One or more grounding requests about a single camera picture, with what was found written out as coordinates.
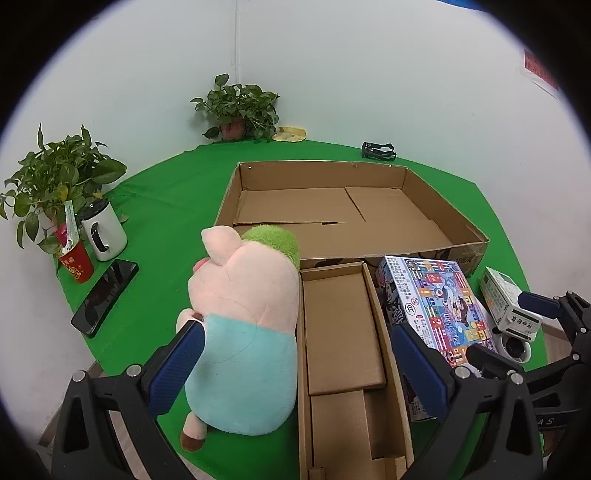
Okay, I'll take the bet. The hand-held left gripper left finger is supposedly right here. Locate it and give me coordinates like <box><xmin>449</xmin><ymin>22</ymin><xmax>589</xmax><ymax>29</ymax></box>
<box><xmin>50</xmin><ymin>318</ymin><xmax>208</xmax><ymax>480</ymax></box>

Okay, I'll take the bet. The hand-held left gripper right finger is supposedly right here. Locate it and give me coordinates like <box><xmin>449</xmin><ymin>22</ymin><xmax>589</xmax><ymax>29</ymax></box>
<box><xmin>392</xmin><ymin>322</ymin><xmax>543</xmax><ymax>480</ymax></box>

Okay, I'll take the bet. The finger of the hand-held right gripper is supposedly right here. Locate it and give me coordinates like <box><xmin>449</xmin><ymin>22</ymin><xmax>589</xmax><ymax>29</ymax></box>
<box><xmin>465</xmin><ymin>345</ymin><xmax>527</xmax><ymax>384</ymax></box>
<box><xmin>517</xmin><ymin>290</ymin><xmax>591</xmax><ymax>363</ymax></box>

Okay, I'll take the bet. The white green medicine box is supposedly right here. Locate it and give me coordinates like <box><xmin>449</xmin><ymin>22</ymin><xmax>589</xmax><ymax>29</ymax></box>
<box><xmin>479</xmin><ymin>266</ymin><xmax>542</xmax><ymax>342</ymax></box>

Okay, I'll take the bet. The colourful board game box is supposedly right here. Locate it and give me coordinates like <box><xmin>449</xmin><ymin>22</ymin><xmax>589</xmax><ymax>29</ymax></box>
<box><xmin>375</xmin><ymin>255</ymin><xmax>498</xmax><ymax>423</ymax></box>

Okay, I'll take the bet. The pink pig plush toy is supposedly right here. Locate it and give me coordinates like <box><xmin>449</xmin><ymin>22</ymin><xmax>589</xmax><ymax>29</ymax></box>
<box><xmin>175</xmin><ymin>224</ymin><xmax>301</xmax><ymax>450</ymax></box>

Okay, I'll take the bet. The large cardboard box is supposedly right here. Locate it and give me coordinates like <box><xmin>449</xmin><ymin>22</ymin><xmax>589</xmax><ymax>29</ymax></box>
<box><xmin>213</xmin><ymin>161</ymin><xmax>490</xmax><ymax>278</ymax></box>

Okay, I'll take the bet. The narrow cardboard box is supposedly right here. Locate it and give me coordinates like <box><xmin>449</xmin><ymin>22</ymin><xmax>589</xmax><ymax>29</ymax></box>
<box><xmin>295</xmin><ymin>261</ymin><xmax>415</xmax><ymax>480</ymax></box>

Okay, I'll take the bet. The black smartphone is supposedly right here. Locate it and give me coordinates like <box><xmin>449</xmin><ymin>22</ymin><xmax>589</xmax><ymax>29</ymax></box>
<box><xmin>71</xmin><ymin>259</ymin><xmax>140</xmax><ymax>339</ymax></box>

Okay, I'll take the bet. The red paper cup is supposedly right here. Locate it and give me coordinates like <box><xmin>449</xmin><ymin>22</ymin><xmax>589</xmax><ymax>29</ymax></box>
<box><xmin>58</xmin><ymin>237</ymin><xmax>95</xmax><ymax>284</ymax></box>

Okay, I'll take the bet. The green tablecloth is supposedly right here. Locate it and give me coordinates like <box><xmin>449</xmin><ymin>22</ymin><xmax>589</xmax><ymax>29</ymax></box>
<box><xmin>55</xmin><ymin>138</ymin><xmax>543</xmax><ymax>480</ymax></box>

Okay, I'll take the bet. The white green paper packet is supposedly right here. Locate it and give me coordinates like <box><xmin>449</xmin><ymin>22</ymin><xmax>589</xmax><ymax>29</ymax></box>
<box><xmin>62</xmin><ymin>200</ymin><xmax>77</xmax><ymax>250</ymax></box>

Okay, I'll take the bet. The black plastic clip holder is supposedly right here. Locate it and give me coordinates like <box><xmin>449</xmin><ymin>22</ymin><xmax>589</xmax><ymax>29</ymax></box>
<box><xmin>361</xmin><ymin>141</ymin><xmax>398</xmax><ymax>161</ymax></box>

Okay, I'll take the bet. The large leafy potted plant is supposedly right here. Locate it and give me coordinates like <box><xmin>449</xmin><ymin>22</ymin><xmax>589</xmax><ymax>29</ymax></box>
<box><xmin>0</xmin><ymin>122</ymin><xmax>128</xmax><ymax>254</ymax></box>

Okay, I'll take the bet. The yellow dried leaf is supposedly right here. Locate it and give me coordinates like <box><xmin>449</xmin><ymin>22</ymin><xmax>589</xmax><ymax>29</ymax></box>
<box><xmin>271</xmin><ymin>126</ymin><xmax>308</xmax><ymax>142</ymax></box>

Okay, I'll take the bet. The potted plant in brown pot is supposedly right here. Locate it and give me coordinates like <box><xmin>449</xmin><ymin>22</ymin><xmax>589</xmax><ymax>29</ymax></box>
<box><xmin>190</xmin><ymin>73</ymin><xmax>281</xmax><ymax>144</ymax></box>

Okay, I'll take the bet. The white mug with black handle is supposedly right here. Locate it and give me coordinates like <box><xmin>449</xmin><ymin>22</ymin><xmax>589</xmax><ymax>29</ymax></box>
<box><xmin>76</xmin><ymin>199</ymin><xmax>129</xmax><ymax>263</ymax></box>

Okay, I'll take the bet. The red wall sign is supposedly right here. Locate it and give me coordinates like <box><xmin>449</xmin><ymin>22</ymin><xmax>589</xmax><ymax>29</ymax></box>
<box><xmin>523</xmin><ymin>47</ymin><xmax>560</xmax><ymax>97</ymax></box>

